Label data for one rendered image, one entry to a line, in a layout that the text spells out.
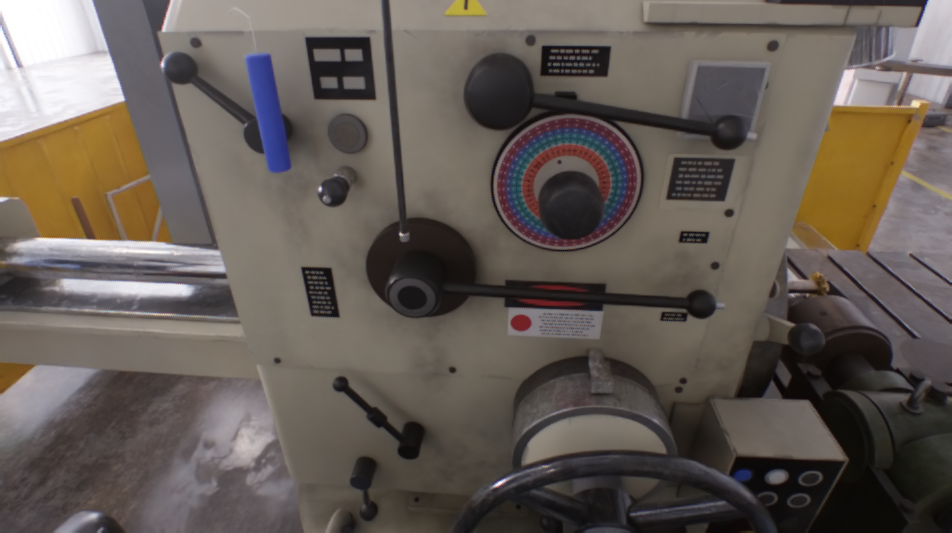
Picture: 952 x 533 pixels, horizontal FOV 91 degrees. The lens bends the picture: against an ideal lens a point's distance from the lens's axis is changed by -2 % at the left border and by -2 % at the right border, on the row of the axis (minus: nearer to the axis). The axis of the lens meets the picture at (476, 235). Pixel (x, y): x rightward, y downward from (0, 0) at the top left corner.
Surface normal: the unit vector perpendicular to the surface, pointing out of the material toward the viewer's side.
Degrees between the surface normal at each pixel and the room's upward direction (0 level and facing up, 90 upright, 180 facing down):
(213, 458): 0
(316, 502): 0
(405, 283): 90
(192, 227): 90
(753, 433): 0
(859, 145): 90
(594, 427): 60
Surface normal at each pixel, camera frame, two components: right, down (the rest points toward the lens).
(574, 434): -0.30, 0.02
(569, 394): -0.39, -0.83
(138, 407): 0.00, -0.88
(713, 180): -0.07, 0.48
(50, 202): 1.00, 0.04
